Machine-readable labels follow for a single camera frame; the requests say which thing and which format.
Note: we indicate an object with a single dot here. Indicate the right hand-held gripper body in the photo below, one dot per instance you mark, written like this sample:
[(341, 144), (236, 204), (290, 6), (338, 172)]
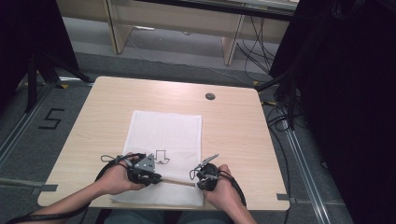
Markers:
[(208, 174)]

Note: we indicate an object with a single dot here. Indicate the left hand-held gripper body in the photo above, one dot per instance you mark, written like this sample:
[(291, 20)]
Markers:
[(144, 168)]

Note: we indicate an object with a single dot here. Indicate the white towel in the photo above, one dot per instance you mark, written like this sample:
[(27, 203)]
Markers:
[(165, 133)]

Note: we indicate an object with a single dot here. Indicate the person's right hand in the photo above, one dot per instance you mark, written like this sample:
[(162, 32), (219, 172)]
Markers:
[(222, 194)]

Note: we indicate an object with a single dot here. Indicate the person's left hand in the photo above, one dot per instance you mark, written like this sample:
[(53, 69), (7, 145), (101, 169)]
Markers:
[(116, 179)]

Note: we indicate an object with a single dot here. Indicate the person's legs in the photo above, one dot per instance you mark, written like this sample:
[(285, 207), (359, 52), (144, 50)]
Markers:
[(140, 217)]

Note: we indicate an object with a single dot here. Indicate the grey tape strip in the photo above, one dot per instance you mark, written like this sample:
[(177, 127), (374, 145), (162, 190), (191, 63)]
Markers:
[(45, 188), (285, 197)]

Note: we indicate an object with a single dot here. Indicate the black metal stand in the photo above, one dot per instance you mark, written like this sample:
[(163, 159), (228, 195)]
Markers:
[(31, 81), (291, 99)]

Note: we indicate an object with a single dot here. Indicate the light wooden desk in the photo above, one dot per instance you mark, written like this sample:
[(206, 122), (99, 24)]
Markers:
[(174, 21)]

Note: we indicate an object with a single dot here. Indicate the black curtain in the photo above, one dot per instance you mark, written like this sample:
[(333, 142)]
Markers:
[(28, 37), (348, 93)]

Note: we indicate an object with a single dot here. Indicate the metal floor rail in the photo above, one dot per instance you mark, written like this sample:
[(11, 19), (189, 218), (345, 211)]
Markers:
[(21, 127), (306, 174)]

